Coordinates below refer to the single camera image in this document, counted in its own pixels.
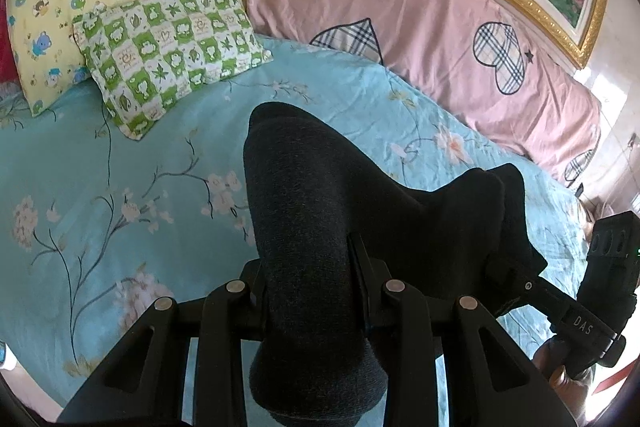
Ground pink quilt with plaid hearts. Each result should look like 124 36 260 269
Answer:
246 0 601 184

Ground light blue floral bedsheet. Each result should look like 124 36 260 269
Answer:
1 39 587 405

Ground person's right hand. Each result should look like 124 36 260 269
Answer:
532 336 594 426

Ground green white checkered pillow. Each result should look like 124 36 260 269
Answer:
73 0 272 141

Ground black pants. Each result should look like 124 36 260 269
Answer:
243 102 547 426

